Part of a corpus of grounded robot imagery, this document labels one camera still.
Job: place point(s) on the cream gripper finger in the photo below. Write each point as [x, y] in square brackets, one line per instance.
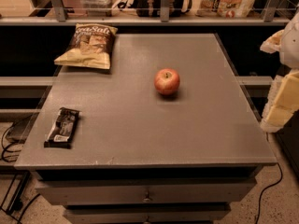
[273, 43]
[282, 102]

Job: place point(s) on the black rxbar chocolate bar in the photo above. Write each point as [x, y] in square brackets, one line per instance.
[63, 129]

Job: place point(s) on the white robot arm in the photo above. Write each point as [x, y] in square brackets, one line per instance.
[289, 52]

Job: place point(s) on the printed snack bag on shelf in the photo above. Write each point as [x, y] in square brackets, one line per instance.
[225, 8]

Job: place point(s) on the brown sea salt chip bag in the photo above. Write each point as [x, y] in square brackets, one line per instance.
[91, 46]

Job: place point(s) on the red apple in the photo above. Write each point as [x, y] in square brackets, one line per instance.
[167, 81]

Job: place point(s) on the grey drawer cabinet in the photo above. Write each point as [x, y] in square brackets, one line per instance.
[194, 152]

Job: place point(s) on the black backpack on shelf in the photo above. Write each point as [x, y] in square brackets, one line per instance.
[152, 8]

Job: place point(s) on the upper drawer knob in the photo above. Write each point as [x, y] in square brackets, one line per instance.
[147, 199]

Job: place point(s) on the black metal stand left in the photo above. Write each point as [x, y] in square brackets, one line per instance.
[12, 186]

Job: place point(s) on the metal shelf rail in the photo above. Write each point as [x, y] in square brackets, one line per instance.
[71, 12]

